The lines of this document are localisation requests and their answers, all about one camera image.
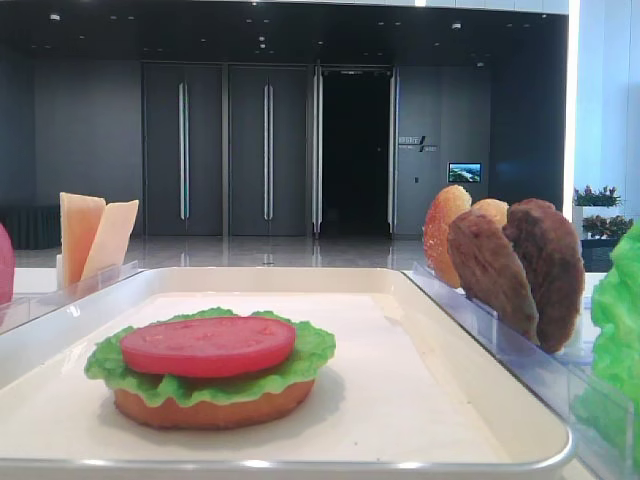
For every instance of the brown meat patty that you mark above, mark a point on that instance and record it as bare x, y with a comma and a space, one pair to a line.
549, 250
490, 271

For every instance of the green lettuce leaf on tray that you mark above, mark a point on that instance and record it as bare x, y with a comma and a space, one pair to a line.
313, 349

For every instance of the bread bun slice front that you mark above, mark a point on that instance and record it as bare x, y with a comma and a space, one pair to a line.
448, 204

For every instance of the bread bun slice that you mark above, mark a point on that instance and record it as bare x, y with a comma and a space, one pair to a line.
494, 209
448, 204

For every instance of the red tomato slice on tray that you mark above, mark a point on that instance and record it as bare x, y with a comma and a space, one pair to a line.
215, 347

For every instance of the bread bun slice rear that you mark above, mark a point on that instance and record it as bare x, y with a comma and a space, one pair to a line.
494, 209

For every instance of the pale yellow cheese slice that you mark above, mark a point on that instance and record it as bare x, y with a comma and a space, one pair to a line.
112, 237

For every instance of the orange cheese slice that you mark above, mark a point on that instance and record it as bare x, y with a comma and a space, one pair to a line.
80, 217

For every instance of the standing red tomato slice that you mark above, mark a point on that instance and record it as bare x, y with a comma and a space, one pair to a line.
7, 267

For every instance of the standing green lettuce leaf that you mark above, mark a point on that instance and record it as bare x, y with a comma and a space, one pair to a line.
615, 311

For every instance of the dark double door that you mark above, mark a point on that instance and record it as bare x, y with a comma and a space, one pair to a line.
226, 150

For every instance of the bottom bun slice on tray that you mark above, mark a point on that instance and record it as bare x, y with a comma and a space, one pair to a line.
206, 415

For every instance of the white metal tray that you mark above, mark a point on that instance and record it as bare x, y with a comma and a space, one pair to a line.
408, 395

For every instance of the flower planter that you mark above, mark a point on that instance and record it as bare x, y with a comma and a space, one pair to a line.
597, 213

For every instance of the small wall screen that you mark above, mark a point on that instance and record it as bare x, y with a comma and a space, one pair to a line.
464, 172

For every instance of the clear right long rack rail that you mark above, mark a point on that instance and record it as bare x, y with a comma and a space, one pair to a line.
556, 379

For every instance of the clear long rack rail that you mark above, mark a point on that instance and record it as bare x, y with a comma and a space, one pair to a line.
30, 307
556, 379

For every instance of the clear left long rack rail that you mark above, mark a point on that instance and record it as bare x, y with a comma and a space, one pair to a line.
30, 307

